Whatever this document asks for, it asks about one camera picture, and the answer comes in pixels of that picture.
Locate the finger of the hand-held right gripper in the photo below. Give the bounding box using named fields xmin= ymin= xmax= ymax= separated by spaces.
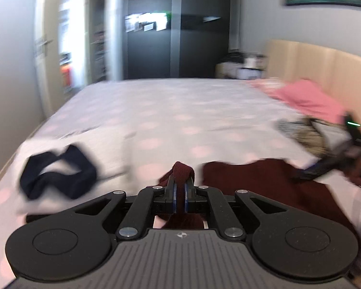
xmin=292 ymin=160 xmax=330 ymax=183

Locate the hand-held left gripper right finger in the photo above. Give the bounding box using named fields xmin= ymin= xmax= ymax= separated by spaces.
xmin=183 ymin=178 xmax=290 ymax=241

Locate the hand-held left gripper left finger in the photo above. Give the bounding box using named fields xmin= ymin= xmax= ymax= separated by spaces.
xmin=75 ymin=178 xmax=179 ymax=241

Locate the maroon garment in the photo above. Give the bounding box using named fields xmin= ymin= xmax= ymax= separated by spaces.
xmin=153 ymin=158 xmax=360 ymax=229

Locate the light grey garment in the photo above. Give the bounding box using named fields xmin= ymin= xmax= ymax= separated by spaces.
xmin=314 ymin=120 xmax=352 ymax=146

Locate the beige striped garment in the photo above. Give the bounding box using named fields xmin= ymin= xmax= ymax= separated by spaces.
xmin=275 ymin=119 xmax=327 ymax=158

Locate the beige padded headboard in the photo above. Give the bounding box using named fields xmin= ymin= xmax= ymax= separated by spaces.
xmin=263 ymin=39 xmax=361 ymax=133

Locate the white sweater with navy collar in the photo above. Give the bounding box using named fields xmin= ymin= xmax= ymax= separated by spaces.
xmin=16 ymin=128 xmax=139 ymax=214

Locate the pink patterned pillow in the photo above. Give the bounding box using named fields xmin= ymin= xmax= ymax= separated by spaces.
xmin=245 ymin=78 xmax=286 ymax=97

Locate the white nightstand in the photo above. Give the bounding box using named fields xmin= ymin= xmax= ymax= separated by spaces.
xmin=215 ymin=62 xmax=267 ymax=80

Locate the black bag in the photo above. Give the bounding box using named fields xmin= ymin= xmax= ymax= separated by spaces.
xmin=221 ymin=51 xmax=250 ymax=64

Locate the black sliding-door wardrobe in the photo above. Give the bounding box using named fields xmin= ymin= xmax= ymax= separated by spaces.
xmin=123 ymin=0 xmax=232 ymax=80

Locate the red chair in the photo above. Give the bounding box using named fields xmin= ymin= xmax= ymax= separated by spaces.
xmin=62 ymin=65 xmax=73 ymax=92

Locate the hallway door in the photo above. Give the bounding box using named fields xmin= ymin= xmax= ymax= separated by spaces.
xmin=84 ymin=0 xmax=109 ymax=85

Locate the beige room door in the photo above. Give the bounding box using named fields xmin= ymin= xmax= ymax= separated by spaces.
xmin=33 ymin=0 xmax=64 ymax=118

